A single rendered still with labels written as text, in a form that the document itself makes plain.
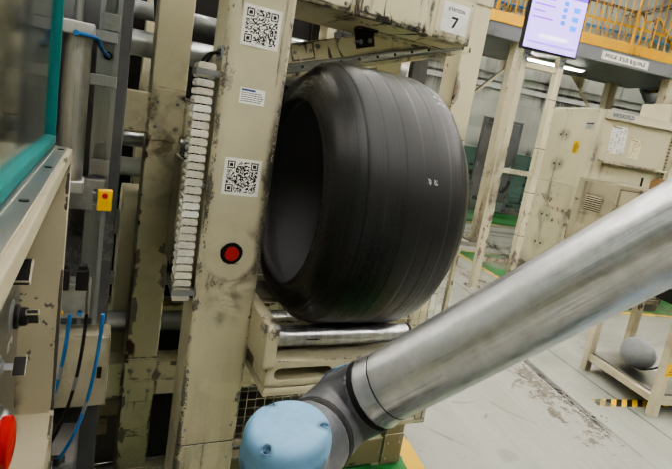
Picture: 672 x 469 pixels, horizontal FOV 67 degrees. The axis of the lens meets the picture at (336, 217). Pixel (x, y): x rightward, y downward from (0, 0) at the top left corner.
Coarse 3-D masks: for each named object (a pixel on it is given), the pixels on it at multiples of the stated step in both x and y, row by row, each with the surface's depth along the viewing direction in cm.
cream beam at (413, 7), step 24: (312, 0) 125; (336, 0) 127; (360, 0) 130; (384, 0) 133; (408, 0) 135; (432, 0) 138; (456, 0) 141; (336, 24) 146; (360, 24) 141; (384, 24) 136; (408, 24) 137; (432, 24) 140
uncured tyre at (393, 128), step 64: (320, 64) 114; (320, 128) 99; (384, 128) 94; (448, 128) 101; (320, 192) 149; (384, 192) 91; (448, 192) 97; (320, 256) 96; (384, 256) 95; (448, 256) 101; (320, 320) 107; (384, 320) 113
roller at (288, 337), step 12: (300, 324) 109; (312, 324) 110; (324, 324) 111; (336, 324) 112; (348, 324) 113; (360, 324) 114; (372, 324) 116; (384, 324) 117; (396, 324) 118; (408, 324) 120; (288, 336) 105; (300, 336) 106; (312, 336) 108; (324, 336) 109; (336, 336) 110; (348, 336) 111; (360, 336) 113; (372, 336) 114; (384, 336) 115; (396, 336) 117
